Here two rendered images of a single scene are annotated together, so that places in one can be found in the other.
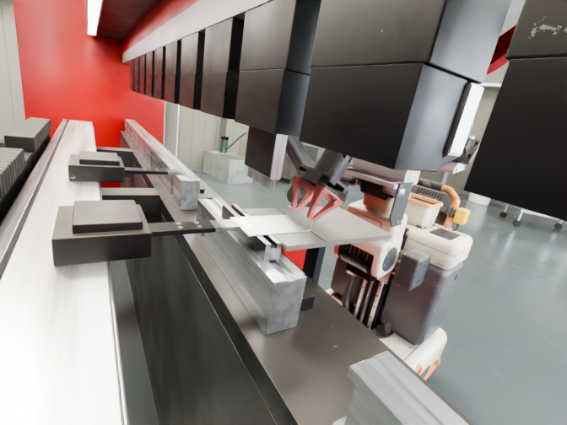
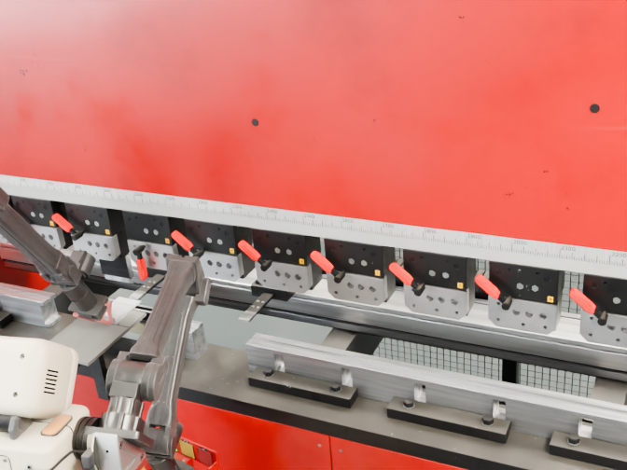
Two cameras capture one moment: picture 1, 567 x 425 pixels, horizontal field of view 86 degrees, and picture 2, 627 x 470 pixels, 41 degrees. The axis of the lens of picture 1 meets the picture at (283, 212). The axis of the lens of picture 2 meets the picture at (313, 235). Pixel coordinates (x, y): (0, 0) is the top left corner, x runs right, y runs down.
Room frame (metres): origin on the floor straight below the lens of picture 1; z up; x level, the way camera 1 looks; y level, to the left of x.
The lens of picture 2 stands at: (2.68, -0.45, 2.24)
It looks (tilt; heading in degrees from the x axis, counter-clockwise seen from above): 27 degrees down; 152
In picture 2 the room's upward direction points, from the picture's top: 6 degrees counter-clockwise
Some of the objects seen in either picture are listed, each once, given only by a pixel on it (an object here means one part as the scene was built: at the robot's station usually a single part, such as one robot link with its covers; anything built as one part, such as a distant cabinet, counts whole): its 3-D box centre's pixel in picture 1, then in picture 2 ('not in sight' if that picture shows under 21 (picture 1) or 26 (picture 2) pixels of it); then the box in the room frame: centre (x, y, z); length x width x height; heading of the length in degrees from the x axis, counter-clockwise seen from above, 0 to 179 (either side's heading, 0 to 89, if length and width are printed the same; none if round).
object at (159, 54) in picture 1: (170, 76); (360, 265); (1.16, 0.48, 1.26); 0.15 x 0.09 x 0.17; 34
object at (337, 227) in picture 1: (316, 223); (92, 332); (0.60, -0.07, 1.00); 0.26 x 0.18 x 0.01; 124
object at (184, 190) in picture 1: (147, 146); (560, 416); (1.57, 0.76, 0.92); 1.68 x 0.06 x 0.10; 34
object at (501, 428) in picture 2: not in sight; (447, 419); (1.38, 0.56, 0.89); 0.30 x 0.05 x 0.03; 34
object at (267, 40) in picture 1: (284, 74); (100, 226); (0.50, 0.03, 1.26); 0.15 x 0.09 x 0.17; 34
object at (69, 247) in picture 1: (159, 223); (157, 276); (0.43, 0.19, 1.01); 0.26 x 0.12 x 0.05; 124
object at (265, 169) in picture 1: (263, 156); (116, 267); (0.52, 0.05, 1.13); 0.10 x 0.02 x 0.10; 34
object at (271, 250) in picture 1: (247, 228); (132, 310); (0.54, 0.06, 0.98); 0.20 x 0.03 x 0.03; 34
